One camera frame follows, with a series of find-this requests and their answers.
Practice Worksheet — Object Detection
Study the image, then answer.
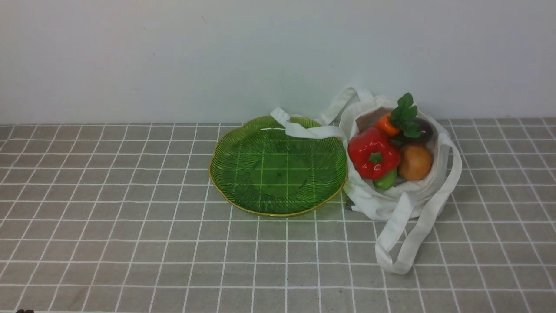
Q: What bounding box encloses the red bell pepper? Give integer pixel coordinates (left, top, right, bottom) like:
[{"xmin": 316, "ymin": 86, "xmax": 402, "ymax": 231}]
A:
[{"xmin": 347, "ymin": 127, "xmax": 401, "ymax": 180}]

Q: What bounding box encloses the white cloth tote bag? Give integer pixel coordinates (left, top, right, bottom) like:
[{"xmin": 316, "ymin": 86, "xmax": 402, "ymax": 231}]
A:
[{"xmin": 271, "ymin": 87, "xmax": 462, "ymax": 275}]

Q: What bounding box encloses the green glass plate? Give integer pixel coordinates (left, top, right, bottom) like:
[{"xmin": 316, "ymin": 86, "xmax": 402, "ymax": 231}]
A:
[{"xmin": 209, "ymin": 116, "xmax": 348, "ymax": 216}]

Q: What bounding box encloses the green cucumber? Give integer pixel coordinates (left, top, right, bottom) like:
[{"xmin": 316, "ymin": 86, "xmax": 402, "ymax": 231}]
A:
[{"xmin": 373, "ymin": 168, "xmax": 397, "ymax": 190}]

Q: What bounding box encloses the orange carrot with green leaves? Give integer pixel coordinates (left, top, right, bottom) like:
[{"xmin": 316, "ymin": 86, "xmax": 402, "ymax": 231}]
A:
[{"xmin": 374, "ymin": 93, "xmax": 421, "ymax": 138}]

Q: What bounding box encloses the brown potato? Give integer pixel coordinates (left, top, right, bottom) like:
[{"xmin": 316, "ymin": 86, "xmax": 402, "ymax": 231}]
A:
[{"xmin": 397, "ymin": 144, "xmax": 434, "ymax": 181}]

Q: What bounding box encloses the dark purple eggplant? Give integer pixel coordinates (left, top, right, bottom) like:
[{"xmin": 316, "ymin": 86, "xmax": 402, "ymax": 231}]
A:
[{"xmin": 391, "ymin": 118, "xmax": 434, "ymax": 145}]

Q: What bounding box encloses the grey checked tablecloth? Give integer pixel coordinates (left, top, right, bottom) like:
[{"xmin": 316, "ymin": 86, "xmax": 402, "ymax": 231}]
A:
[{"xmin": 0, "ymin": 118, "xmax": 556, "ymax": 313}]

